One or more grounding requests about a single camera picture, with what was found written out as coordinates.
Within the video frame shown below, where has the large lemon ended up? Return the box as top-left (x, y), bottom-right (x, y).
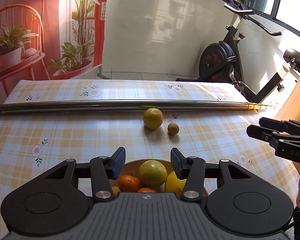
top-left (165, 171), bottom-right (187, 198)

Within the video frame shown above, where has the tangerine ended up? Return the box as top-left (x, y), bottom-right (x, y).
top-left (138, 187), bottom-right (157, 193)
top-left (118, 175), bottom-right (141, 192)

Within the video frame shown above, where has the green apple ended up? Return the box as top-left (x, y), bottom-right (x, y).
top-left (138, 160), bottom-right (167, 188)

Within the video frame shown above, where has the brown kiwi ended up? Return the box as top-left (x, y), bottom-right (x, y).
top-left (167, 123), bottom-right (180, 135)
top-left (111, 186), bottom-right (121, 197)

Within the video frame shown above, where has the small round yellow lemon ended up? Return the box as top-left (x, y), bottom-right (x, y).
top-left (143, 108), bottom-right (164, 129)

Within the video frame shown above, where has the wooden panel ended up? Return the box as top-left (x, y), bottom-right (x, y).
top-left (275, 57), bottom-right (300, 173)

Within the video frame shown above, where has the long metal pole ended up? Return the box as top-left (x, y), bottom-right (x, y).
top-left (0, 99), bottom-right (275, 114)

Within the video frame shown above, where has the black exercise bike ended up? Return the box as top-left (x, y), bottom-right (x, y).
top-left (176, 0), bottom-right (300, 103)

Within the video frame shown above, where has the yellow plaid floral tablecloth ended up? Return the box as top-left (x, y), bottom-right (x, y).
top-left (0, 80), bottom-right (299, 239)

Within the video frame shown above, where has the printed room backdrop cloth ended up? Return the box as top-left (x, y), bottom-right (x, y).
top-left (0, 0), bottom-right (105, 103)

